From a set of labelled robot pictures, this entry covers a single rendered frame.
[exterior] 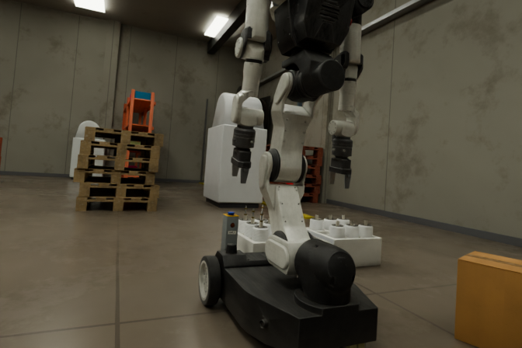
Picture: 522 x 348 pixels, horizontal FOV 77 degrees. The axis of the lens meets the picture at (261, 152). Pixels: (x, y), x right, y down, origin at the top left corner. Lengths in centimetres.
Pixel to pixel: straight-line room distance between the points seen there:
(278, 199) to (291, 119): 33
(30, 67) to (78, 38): 129
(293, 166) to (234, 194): 321
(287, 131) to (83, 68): 845
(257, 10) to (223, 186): 341
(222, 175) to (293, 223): 319
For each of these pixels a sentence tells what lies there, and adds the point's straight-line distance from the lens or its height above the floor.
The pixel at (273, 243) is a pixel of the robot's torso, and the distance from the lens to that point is 129.
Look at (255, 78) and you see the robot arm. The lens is 128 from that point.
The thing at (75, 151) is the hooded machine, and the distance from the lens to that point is 856.
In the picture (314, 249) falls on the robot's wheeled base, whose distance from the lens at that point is 115.
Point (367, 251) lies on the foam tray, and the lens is 234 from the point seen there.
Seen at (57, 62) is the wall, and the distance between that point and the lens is 963.
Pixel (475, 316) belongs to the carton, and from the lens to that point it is 156.
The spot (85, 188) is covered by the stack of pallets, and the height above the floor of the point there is 24.
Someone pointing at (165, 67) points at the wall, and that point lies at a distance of 964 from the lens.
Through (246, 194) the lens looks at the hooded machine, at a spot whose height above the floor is 19.
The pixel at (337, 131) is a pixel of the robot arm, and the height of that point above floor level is 77.
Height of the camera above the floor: 60
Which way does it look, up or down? 2 degrees up
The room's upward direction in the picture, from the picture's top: 4 degrees clockwise
